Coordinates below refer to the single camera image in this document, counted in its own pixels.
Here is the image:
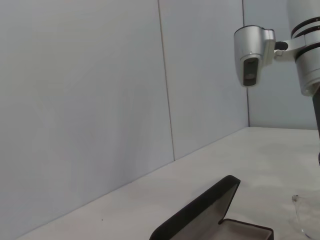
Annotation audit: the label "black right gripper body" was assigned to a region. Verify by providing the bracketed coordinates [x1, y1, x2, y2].
[312, 83, 320, 166]

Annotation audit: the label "clear plastic glasses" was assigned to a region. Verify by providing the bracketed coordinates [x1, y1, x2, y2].
[291, 194, 320, 240]

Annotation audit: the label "black glasses case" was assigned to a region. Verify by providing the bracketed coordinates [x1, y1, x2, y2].
[149, 174, 275, 240]

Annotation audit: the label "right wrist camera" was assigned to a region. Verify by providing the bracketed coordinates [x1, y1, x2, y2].
[233, 25, 276, 88]

